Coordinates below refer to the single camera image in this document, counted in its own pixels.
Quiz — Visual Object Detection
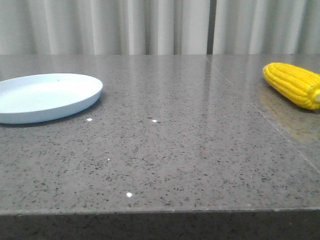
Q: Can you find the light blue round plate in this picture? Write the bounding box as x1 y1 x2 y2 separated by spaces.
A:
0 73 103 124

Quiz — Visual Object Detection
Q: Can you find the yellow corn cob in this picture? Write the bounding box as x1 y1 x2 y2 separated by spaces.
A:
263 62 320 110

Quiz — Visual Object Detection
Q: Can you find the white pleated curtain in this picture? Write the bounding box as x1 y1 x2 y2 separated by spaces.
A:
0 0 320 55

